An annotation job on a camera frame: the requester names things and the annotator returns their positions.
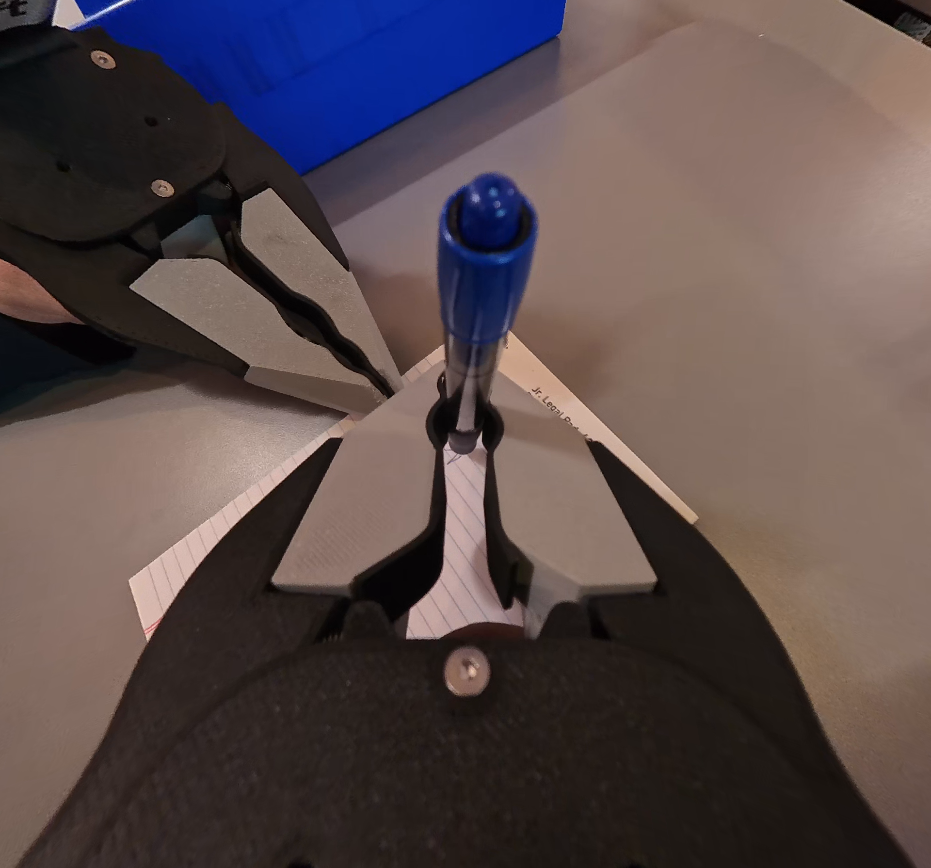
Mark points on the blue pen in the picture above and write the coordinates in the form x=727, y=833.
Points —
x=486, y=264

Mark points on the person's left hand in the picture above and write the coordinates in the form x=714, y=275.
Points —
x=33, y=293

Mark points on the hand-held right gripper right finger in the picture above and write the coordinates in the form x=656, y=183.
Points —
x=574, y=511

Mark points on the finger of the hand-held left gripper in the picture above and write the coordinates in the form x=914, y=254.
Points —
x=313, y=279
x=218, y=315

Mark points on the blue plastic bin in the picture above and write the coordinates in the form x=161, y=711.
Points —
x=327, y=53

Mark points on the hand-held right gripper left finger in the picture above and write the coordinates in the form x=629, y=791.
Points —
x=364, y=504

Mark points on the grey desk mat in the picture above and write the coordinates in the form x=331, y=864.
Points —
x=727, y=264

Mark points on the white lined notepad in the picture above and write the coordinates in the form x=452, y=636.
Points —
x=465, y=555

